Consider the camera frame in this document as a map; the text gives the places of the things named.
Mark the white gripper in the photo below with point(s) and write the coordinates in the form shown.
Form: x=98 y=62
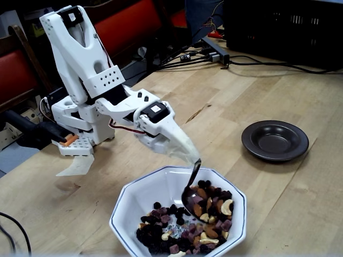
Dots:
x=171 y=134

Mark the white octagonal bowl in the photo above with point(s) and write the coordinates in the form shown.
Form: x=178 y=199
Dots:
x=144 y=192

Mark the metal spoon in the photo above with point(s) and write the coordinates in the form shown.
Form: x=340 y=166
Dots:
x=189 y=200

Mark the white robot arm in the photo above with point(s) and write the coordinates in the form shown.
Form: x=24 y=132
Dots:
x=72 y=53

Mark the brown plate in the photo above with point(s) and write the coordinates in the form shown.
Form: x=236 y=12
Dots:
x=297 y=144

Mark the beige masking tape wrap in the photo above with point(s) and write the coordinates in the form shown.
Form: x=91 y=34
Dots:
x=187 y=147

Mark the small circuit board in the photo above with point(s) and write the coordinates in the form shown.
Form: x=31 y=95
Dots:
x=187 y=56

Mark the beige tape sheet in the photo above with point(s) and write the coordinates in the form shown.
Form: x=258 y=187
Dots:
x=77 y=166

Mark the grey usb hub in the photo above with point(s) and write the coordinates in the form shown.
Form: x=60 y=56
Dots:
x=217 y=52

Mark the nut and fruit mix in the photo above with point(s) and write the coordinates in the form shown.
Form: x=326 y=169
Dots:
x=160 y=235

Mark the red alligator clip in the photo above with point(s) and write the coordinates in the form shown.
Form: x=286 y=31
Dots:
x=215 y=34

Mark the wooden chair red cushion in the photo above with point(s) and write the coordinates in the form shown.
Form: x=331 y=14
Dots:
x=16 y=72
x=128 y=24

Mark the dark blue panel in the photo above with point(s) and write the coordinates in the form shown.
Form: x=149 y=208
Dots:
x=198 y=16

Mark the black clamp orange tip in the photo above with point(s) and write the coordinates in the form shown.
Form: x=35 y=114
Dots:
x=40 y=131

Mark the large black slotted crate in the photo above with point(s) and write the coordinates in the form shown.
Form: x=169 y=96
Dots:
x=281 y=32

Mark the printed cardboard box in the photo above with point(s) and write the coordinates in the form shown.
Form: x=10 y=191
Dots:
x=10 y=134

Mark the yellow green box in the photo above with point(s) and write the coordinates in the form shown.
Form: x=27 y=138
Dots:
x=37 y=29

